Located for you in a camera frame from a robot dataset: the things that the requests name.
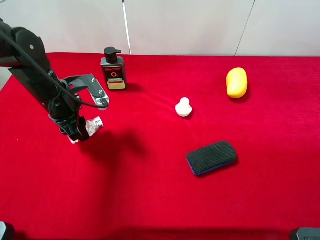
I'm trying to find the black pump lotion bottle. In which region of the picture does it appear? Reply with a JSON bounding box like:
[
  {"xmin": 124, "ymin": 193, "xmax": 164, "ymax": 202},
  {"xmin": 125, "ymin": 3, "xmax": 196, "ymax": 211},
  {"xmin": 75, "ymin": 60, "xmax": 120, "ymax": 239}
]
[{"xmin": 100, "ymin": 47, "xmax": 127, "ymax": 91}]

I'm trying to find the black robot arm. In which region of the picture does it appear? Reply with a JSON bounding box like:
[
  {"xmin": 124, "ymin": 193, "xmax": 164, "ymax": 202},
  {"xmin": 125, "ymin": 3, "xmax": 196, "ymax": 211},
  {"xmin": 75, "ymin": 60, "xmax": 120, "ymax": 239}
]
[{"xmin": 0, "ymin": 21, "xmax": 110, "ymax": 144}]

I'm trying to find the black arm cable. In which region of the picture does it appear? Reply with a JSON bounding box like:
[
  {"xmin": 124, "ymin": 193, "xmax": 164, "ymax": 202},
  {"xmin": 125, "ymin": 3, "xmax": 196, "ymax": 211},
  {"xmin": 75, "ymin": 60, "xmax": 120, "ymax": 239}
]
[{"xmin": 0, "ymin": 29, "xmax": 106, "ymax": 110}]

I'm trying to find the red table cloth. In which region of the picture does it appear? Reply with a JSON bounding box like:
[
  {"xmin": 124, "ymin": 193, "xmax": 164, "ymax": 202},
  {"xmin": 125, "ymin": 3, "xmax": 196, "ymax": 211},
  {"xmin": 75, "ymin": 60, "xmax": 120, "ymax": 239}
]
[{"xmin": 0, "ymin": 55, "xmax": 320, "ymax": 240}]

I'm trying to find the black blue board eraser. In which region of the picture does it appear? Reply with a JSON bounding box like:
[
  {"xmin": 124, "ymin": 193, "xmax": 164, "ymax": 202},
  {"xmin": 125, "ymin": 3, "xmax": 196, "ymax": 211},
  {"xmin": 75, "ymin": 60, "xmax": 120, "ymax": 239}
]
[{"xmin": 186, "ymin": 141, "xmax": 237, "ymax": 176}]

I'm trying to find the yellow mango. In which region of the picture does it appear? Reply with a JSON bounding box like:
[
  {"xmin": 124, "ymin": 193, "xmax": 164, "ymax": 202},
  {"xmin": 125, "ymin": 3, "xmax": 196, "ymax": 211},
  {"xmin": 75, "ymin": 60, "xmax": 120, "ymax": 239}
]
[{"xmin": 226, "ymin": 67, "xmax": 248, "ymax": 99}]

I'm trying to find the white rubber duck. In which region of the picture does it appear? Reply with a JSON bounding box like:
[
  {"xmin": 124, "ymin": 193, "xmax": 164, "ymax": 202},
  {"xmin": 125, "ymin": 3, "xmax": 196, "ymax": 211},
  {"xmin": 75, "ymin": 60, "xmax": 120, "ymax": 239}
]
[{"xmin": 175, "ymin": 97, "xmax": 193, "ymax": 118}]

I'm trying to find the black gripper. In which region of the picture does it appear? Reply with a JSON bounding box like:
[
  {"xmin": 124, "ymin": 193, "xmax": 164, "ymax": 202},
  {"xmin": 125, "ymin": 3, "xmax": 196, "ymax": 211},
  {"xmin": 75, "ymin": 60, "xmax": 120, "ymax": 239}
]
[{"xmin": 47, "ymin": 74, "xmax": 110, "ymax": 142}]

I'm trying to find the clear bottle of white pills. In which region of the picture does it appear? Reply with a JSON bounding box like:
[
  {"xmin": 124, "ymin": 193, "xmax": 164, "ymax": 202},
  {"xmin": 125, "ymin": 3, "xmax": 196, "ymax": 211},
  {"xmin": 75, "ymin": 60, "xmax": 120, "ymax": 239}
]
[{"xmin": 68, "ymin": 116, "xmax": 104, "ymax": 144}]

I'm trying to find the black base left corner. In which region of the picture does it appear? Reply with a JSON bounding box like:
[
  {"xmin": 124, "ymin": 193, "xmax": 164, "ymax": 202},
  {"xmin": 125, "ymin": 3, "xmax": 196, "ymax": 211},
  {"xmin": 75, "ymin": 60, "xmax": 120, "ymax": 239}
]
[{"xmin": 0, "ymin": 221, "xmax": 15, "ymax": 240}]

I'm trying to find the black base right corner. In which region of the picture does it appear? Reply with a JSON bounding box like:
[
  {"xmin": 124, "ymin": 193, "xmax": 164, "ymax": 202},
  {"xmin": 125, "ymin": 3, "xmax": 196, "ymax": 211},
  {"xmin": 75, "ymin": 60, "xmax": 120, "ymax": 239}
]
[{"xmin": 289, "ymin": 227, "xmax": 320, "ymax": 240}]

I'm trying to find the black base corner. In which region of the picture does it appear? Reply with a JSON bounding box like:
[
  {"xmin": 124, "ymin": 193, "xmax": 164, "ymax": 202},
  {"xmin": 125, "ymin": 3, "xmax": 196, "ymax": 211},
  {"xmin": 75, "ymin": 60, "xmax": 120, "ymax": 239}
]
[
  {"xmin": 289, "ymin": 227, "xmax": 320, "ymax": 240},
  {"xmin": 0, "ymin": 221, "xmax": 15, "ymax": 240}
]

